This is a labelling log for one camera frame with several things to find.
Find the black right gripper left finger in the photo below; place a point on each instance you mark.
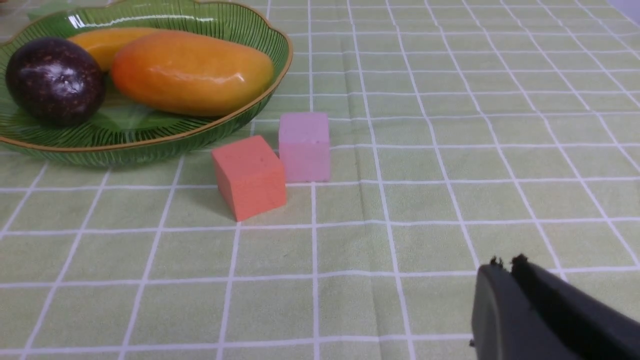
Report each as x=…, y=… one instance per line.
x=504, y=323

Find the yellow banana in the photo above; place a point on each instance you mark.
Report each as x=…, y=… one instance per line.
x=104, y=44

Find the orange mango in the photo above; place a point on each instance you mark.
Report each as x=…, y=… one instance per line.
x=191, y=74

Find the salmon foam cube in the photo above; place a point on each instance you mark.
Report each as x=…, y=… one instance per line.
x=250, y=177

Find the green glass plate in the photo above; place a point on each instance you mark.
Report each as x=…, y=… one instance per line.
x=123, y=133

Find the purple mangosteen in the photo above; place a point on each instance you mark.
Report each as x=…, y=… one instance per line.
x=56, y=81

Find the green checkered tablecloth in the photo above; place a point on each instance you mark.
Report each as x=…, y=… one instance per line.
x=460, y=130

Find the pink foam cube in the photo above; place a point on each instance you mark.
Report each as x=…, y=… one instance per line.
x=304, y=146

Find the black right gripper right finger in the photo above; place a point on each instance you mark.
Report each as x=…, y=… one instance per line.
x=586, y=326

